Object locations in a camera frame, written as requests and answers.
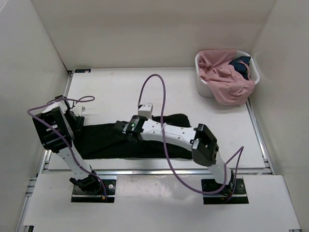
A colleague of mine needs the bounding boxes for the black trousers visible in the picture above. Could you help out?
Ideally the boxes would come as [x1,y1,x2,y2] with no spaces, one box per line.
[73,113,201,160]

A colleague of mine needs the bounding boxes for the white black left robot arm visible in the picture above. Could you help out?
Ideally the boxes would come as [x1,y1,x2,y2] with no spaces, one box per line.
[27,99,104,194]

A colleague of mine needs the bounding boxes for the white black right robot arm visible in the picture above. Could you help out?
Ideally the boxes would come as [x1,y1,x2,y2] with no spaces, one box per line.
[113,115,236,196]

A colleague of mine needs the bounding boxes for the blue label sticker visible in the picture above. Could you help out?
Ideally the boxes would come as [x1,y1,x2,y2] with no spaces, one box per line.
[74,69,91,73]

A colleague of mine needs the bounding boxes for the white front cover panel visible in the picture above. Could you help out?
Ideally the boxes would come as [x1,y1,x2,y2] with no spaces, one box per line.
[24,173,300,232]

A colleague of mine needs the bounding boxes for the white laundry basket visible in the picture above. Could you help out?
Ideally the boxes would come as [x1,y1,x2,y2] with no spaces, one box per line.
[194,49,260,106]

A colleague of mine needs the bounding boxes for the pink garment in basket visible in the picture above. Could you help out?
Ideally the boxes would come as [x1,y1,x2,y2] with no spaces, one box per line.
[197,49,256,106]

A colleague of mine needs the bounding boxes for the navy garment in basket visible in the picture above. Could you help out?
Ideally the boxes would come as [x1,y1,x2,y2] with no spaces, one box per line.
[229,56,251,80]

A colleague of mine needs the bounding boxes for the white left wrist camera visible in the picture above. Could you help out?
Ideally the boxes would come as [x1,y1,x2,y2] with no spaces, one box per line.
[70,106,85,117]

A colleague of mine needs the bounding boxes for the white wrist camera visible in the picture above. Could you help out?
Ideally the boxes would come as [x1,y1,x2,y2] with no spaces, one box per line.
[70,106,85,117]
[138,103,153,119]

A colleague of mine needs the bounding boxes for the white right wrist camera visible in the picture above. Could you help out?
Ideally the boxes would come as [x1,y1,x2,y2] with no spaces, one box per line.
[138,103,153,119]

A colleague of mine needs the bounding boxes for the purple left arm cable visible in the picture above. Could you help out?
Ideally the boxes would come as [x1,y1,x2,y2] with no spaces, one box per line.
[26,95,108,196]

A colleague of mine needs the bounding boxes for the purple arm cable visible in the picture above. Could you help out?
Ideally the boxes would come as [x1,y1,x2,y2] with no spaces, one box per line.
[138,73,244,203]
[26,95,108,196]

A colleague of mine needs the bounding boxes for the aluminium frame rail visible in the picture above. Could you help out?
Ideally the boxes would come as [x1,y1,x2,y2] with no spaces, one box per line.
[23,68,268,232]

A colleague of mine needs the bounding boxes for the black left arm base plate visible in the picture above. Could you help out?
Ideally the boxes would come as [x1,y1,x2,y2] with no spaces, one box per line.
[70,175,116,203]

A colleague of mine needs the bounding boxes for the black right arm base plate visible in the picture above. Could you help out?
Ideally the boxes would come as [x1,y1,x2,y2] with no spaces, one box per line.
[201,178,249,205]

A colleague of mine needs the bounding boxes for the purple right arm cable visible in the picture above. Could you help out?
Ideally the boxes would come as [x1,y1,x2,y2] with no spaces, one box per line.
[138,73,244,203]

